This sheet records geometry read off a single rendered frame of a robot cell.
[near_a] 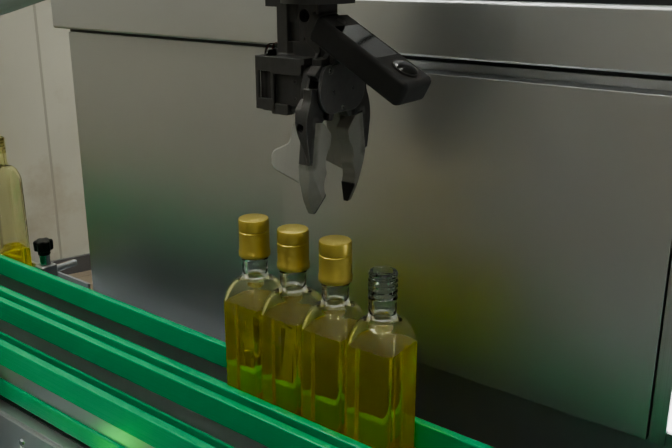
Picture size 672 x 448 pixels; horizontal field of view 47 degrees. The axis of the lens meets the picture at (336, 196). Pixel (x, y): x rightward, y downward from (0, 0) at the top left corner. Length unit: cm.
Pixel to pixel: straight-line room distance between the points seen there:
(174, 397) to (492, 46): 54
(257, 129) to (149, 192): 26
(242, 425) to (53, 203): 306
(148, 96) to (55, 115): 262
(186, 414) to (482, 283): 38
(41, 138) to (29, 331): 266
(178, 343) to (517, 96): 56
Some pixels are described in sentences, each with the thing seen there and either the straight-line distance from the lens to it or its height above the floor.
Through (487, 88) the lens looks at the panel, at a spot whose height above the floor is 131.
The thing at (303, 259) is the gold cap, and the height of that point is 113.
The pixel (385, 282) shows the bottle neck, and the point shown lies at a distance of 76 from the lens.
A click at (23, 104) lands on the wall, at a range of 376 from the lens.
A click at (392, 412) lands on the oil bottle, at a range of 80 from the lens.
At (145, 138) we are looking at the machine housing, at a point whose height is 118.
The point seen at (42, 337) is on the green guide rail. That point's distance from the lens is 116.
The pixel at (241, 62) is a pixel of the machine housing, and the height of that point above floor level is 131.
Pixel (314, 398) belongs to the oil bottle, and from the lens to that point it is 85.
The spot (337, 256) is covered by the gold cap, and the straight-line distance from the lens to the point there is 78.
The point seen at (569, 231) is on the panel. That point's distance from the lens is 80.
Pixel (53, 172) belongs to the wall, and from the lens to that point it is 384.
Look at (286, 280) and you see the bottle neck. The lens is 83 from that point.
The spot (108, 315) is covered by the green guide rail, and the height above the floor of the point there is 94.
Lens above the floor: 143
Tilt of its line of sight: 17 degrees down
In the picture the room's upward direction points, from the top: straight up
